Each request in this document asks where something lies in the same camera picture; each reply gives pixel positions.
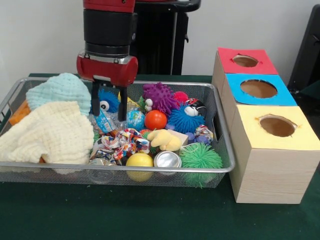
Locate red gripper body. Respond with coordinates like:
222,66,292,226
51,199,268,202
76,54,139,88

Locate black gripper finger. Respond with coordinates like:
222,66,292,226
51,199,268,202
90,80,102,116
117,85,129,122

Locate mint green cloth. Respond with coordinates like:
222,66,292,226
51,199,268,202
25,73,93,117

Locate yellow plush duck toy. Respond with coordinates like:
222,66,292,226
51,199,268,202
147,129,183,153

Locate pale yellow cloth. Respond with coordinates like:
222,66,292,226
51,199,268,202
0,101,95,166

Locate wooden box three holes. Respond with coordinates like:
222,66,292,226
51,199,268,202
212,47,320,205

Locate blue spiky ball with eyes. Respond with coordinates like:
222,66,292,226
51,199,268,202
97,89,121,114

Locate orange red ball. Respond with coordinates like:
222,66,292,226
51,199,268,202
144,110,168,131

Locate purple spiky toy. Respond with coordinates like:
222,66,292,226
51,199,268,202
142,82,179,115

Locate colourful patterned cloth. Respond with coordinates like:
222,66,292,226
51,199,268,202
101,128,151,161

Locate yellow ball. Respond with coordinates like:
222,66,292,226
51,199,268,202
126,152,155,182

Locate dark blue spiky ball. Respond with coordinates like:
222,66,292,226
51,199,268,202
166,104,206,135

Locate small silver can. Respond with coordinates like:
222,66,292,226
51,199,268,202
154,151,183,176

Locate orange plastic block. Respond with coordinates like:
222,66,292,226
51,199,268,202
8,100,32,126

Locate plain green spiky ball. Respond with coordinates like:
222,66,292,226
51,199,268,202
180,142,224,188

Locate black chair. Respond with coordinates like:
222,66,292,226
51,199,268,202
287,5,320,98

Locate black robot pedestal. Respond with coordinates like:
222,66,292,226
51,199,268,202
132,0,202,76

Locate shallow wire mesh bin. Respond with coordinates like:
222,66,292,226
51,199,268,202
0,76,236,189

